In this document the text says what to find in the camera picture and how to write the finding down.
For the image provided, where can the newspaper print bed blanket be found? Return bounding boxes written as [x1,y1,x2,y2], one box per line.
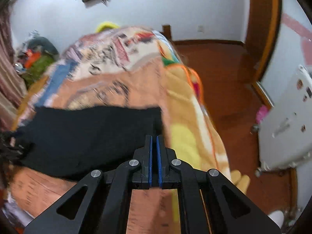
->
[10,27,180,233]

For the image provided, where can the green patterned storage box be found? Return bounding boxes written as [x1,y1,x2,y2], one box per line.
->
[22,54,55,89]

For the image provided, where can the grey neck pillow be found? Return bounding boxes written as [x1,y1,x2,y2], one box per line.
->
[27,36,59,56]

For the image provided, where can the yellow curved headboard pad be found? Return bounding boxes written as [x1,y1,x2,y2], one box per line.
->
[95,21,120,33]

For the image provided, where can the orange box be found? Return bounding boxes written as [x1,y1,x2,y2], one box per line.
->
[23,49,41,69]

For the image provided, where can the pink striped curtain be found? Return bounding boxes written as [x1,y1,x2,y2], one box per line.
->
[1,5,27,130]

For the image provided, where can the black pants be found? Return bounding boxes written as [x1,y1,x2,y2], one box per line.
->
[1,106,162,181]

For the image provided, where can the yellow orange fleece blanket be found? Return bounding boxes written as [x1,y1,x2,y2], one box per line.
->
[153,31,250,193]

